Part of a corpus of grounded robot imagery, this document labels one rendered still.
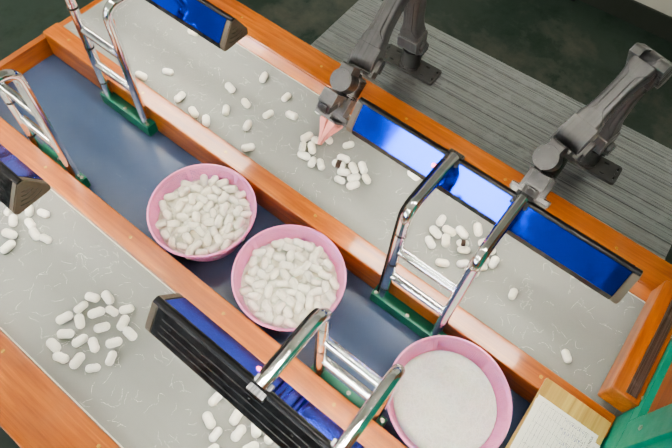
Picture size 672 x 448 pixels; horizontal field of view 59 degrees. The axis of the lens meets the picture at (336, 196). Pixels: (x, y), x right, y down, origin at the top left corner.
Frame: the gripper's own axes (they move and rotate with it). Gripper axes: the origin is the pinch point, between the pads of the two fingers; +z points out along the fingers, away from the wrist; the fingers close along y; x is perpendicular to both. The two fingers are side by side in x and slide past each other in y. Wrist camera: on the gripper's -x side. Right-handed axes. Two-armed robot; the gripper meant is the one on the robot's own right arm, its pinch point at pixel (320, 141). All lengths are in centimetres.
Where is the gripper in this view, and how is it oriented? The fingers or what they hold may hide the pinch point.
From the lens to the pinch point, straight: 158.7
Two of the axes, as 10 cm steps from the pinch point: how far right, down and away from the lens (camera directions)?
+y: 7.8, 5.5, -3.0
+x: 3.8, -0.4, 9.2
